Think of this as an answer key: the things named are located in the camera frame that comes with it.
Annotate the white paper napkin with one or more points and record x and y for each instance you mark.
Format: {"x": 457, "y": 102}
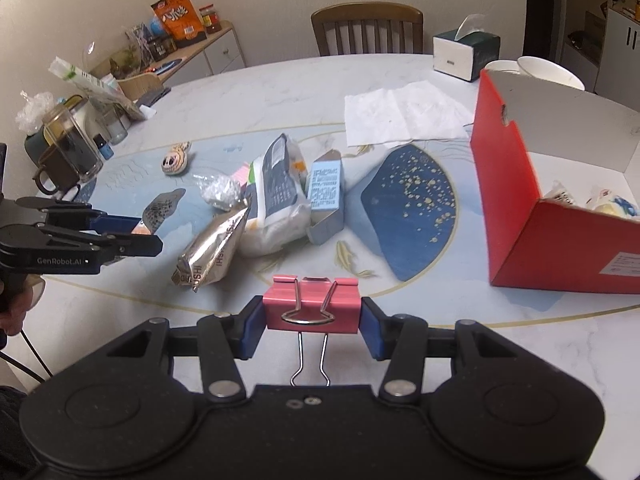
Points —
{"x": 400, "y": 112}

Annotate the teal container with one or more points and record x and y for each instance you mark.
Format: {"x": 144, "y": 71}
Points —
{"x": 34, "y": 147}

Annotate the clear noodle bag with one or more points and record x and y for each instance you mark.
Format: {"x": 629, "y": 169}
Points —
{"x": 97, "y": 85}

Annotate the pink binder clip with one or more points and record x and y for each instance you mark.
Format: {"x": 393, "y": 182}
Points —
{"x": 280, "y": 302}

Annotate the orange snack bag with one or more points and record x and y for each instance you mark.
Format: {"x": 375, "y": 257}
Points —
{"x": 177, "y": 17}

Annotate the wooden chair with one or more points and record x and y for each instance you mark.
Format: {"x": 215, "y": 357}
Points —
{"x": 367, "y": 27}

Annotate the red cardboard box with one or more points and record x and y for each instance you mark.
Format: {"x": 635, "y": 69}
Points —
{"x": 505, "y": 185}

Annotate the black scissors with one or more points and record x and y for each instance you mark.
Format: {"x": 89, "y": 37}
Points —
{"x": 70, "y": 193}

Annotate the clear plastic bag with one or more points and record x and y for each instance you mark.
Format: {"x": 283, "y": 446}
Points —
{"x": 217, "y": 192}

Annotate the white bowl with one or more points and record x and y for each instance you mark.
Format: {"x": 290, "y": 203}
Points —
{"x": 547, "y": 72}
{"x": 502, "y": 66}

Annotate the white storage cabinet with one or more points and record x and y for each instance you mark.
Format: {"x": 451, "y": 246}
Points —
{"x": 617, "y": 55}

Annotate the white kettle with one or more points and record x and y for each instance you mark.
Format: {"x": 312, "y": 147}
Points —
{"x": 92, "y": 115}

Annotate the green white tissue box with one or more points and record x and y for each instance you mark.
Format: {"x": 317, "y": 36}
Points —
{"x": 457, "y": 55}

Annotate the clear plastic packet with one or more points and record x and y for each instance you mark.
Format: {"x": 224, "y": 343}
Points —
{"x": 139, "y": 40}

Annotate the small blue bottle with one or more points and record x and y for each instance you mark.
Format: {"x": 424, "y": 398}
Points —
{"x": 104, "y": 149}

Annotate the marble desktop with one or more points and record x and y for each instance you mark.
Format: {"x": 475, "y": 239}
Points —
{"x": 300, "y": 95}

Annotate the dark folded cloth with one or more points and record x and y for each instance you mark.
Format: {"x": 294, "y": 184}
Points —
{"x": 155, "y": 96}

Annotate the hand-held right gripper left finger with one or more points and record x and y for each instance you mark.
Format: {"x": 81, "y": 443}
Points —
{"x": 252, "y": 327}

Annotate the brown mug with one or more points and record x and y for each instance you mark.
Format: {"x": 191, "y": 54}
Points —
{"x": 52, "y": 170}

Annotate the clear glass cup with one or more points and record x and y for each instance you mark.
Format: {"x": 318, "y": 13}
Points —
{"x": 116, "y": 130}

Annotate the red lidded jar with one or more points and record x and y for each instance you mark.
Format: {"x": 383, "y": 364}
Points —
{"x": 214, "y": 22}
{"x": 206, "y": 15}

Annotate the small plant decoration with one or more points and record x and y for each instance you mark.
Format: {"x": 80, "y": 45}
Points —
{"x": 122, "y": 65}

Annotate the white wooden cabinet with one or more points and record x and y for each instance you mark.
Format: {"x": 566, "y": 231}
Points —
{"x": 220, "y": 52}

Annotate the white blue packet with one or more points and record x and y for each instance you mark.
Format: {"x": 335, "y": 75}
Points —
{"x": 612, "y": 204}

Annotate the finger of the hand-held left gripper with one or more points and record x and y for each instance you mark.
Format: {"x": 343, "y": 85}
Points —
{"x": 120, "y": 224}
{"x": 135, "y": 246}

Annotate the pink ridged pad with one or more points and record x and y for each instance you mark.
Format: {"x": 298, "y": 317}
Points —
{"x": 240, "y": 174}

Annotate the white blue snack bag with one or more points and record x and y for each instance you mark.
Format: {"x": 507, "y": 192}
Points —
{"x": 277, "y": 195}

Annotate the gold foil snack bag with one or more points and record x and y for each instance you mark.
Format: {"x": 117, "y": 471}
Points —
{"x": 210, "y": 250}

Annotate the crumpled plastic wrap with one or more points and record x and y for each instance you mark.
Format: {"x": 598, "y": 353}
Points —
{"x": 32, "y": 110}

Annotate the light blue carton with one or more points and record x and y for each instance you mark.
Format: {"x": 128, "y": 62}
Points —
{"x": 325, "y": 185}

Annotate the person's left hand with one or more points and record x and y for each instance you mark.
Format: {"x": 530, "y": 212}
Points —
{"x": 17, "y": 305}

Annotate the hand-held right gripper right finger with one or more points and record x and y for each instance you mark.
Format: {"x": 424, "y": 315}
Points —
{"x": 372, "y": 330}

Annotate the glass jar with dark liquid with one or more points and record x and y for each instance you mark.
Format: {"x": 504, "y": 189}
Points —
{"x": 75, "y": 145}

